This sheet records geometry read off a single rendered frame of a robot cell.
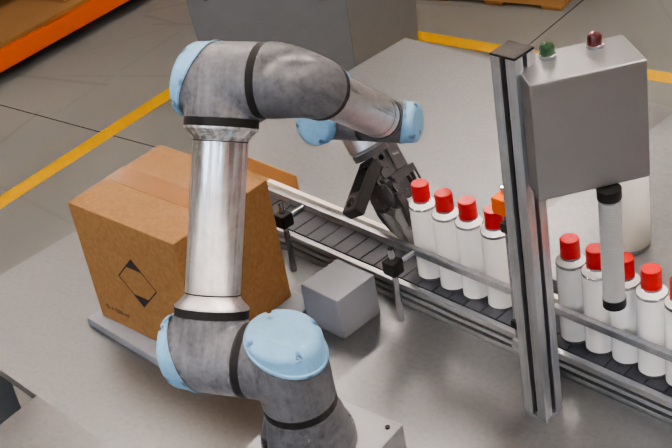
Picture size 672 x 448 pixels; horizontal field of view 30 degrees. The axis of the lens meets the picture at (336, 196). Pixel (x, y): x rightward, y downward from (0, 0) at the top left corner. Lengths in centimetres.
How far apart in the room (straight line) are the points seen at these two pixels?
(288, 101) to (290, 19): 243
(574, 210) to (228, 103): 92
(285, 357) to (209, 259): 20
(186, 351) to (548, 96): 66
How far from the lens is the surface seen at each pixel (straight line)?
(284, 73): 184
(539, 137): 177
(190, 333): 190
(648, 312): 205
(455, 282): 234
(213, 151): 189
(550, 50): 179
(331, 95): 188
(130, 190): 239
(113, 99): 546
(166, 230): 224
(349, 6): 419
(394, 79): 325
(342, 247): 252
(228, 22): 437
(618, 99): 179
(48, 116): 546
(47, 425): 236
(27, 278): 278
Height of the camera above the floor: 227
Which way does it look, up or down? 31 degrees down
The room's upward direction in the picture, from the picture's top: 10 degrees counter-clockwise
